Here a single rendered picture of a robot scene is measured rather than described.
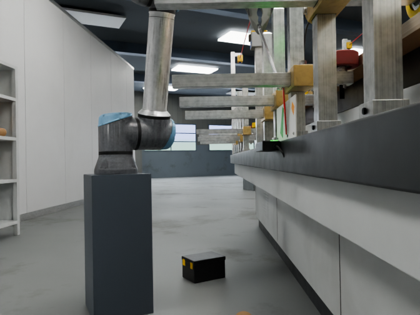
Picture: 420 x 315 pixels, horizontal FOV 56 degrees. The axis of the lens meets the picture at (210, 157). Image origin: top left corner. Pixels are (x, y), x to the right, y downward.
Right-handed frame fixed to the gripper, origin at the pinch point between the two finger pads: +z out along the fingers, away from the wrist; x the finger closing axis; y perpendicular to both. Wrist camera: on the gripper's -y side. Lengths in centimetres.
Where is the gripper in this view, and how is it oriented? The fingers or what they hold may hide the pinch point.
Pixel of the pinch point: (259, 28)
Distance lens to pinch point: 114.7
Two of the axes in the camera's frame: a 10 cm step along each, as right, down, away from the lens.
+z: 0.2, 10.0, 0.0
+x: -10.0, 0.2, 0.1
